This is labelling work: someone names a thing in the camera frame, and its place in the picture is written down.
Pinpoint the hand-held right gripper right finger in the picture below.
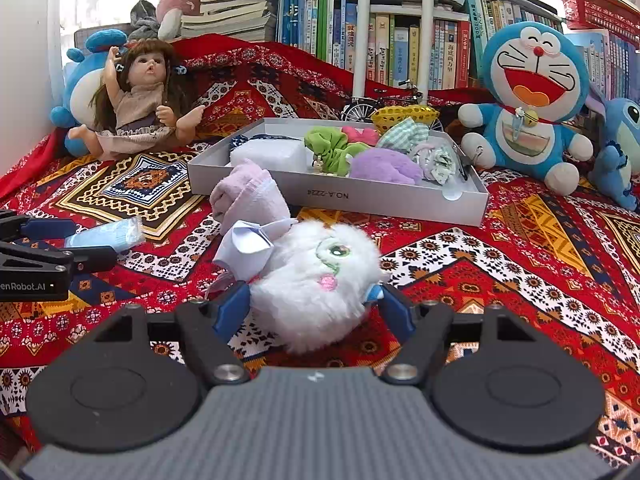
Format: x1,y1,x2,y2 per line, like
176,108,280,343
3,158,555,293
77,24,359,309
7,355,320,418
382,284,566,387

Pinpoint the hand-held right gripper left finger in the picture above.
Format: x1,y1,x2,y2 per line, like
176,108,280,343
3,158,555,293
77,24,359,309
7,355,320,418
65,282,251,387

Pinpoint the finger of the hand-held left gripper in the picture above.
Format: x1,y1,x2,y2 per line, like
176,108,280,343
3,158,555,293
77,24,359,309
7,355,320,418
0,209,78,248
0,241,118,277

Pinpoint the blue face mask packet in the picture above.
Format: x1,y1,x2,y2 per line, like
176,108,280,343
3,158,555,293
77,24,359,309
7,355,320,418
64,217,146,253

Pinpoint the white fluffy plush toy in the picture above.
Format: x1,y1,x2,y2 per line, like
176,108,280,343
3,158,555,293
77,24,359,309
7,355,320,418
212,217,391,356

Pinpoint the white shallow cardboard box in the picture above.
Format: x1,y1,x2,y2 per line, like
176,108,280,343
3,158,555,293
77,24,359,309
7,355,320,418
187,117,490,228

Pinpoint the purple fluffy puff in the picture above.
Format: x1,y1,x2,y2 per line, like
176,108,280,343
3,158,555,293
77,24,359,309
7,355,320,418
349,147,425,186

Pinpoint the white foam sponge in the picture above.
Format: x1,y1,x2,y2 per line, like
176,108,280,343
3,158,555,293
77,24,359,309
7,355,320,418
230,138,308,173

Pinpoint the red patterned blanket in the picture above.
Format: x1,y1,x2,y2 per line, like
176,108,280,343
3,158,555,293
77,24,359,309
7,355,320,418
0,34,640,471

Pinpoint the lavender folded towel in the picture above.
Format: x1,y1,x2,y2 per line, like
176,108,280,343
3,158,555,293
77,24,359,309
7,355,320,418
209,158,292,237

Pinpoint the blue whale plush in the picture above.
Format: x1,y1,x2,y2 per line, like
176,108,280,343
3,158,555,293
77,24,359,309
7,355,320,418
49,28,131,158

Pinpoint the brown-haired baby doll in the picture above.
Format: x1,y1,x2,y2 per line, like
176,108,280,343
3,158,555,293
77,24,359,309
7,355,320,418
67,38,207,162

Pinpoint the white floral scrunchie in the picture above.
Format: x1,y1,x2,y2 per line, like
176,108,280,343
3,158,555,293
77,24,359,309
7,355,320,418
412,141,463,184

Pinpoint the green gingham scrunchie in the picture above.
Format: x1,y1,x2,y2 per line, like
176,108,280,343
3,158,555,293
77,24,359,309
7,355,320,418
377,116,431,152

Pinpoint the pink scrunchie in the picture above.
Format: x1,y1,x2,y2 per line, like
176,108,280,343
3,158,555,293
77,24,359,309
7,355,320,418
341,125,382,147

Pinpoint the miniature black bicycle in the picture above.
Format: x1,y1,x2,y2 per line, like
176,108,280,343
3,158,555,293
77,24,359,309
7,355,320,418
341,80,446,133

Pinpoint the grey plush toy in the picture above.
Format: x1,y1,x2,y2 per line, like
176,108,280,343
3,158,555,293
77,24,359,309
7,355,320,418
129,0,163,43

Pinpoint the blue robot cat plush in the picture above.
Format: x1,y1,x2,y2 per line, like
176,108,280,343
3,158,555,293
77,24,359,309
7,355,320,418
458,20,596,197

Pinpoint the pink rabbit plush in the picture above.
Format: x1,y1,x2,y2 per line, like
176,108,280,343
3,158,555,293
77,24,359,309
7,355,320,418
156,0,228,41

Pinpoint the row of upright books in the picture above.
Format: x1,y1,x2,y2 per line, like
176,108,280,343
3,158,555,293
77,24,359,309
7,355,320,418
275,0,640,106

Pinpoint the blue alien plush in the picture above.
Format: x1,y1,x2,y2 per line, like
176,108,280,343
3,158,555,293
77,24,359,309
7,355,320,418
586,85,640,211

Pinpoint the stack of flat-lying books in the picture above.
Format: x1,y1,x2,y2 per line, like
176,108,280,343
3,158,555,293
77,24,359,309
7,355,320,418
180,0,278,43

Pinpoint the red plastic basket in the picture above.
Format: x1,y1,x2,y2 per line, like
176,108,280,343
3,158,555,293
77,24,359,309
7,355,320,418
558,0,640,43

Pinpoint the white pipe frame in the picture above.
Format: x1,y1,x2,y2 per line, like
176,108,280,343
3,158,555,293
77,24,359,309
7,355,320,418
352,0,433,106

